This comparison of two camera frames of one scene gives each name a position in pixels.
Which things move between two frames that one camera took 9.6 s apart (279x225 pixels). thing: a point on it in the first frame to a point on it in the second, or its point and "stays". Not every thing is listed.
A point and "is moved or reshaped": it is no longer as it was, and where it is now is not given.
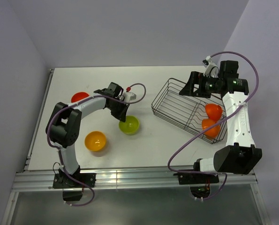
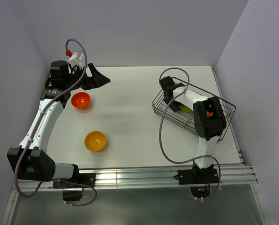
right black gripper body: x=207 y=85 to x=173 y=105
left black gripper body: x=117 y=108 to x=86 y=83
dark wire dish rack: x=199 y=116 stays
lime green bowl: x=131 y=126 to x=184 y=108
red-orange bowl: x=79 y=95 stays
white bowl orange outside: x=213 y=132 is moved or reshaped
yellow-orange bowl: x=95 y=140 stays
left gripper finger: x=123 y=117 to x=100 y=79
